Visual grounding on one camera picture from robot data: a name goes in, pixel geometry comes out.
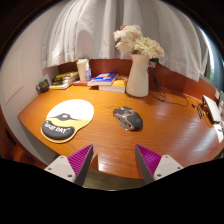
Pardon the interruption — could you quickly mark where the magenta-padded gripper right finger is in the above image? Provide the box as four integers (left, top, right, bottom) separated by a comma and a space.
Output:
134, 144, 184, 185

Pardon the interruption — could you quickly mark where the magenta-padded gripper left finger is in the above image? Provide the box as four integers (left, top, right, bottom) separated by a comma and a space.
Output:
44, 143, 95, 187

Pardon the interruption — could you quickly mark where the grey black computer mouse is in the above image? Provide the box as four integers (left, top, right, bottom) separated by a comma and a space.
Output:
112, 106, 144, 132

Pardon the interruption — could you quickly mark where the white yellow black mouse pad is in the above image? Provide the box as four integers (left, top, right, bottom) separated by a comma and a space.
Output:
40, 98, 95, 144

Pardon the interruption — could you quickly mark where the dark pen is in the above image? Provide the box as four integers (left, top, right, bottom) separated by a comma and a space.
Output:
196, 105, 203, 120

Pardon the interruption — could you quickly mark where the white paper card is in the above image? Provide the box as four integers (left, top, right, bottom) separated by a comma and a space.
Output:
213, 121, 224, 144

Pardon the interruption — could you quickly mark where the white slanted device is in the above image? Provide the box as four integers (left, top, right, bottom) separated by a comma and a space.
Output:
202, 94, 223, 124

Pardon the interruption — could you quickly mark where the dark green mug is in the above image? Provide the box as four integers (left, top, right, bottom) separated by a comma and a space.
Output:
35, 78, 51, 94

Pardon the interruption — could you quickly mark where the flat red book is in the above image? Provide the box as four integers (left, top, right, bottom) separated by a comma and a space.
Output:
72, 80, 89, 87

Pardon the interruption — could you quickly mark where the stack of yellow black books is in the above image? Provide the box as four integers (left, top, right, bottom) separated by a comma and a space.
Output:
48, 70, 80, 90

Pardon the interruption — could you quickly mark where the white ceramic vase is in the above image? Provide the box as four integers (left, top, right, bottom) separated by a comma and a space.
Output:
125, 53, 151, 98

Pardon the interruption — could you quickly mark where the yellow orange book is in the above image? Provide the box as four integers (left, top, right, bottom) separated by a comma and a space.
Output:
98, 76, 129, 94

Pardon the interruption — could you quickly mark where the small clear bottle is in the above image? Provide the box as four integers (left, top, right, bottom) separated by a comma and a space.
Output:
84, 62, 92, 83

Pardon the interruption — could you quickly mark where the white cylindrical container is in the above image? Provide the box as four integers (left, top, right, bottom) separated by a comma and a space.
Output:
76, 58, 90, 82

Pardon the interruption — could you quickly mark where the white flower bouquet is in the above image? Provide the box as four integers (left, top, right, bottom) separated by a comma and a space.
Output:
112, 24, 166, 60

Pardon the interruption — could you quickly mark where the white curtain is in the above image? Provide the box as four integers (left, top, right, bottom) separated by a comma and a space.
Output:
41, 0, 209, 83

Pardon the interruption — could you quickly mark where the black cable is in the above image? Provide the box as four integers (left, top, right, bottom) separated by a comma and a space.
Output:
148, 59, 201, 108

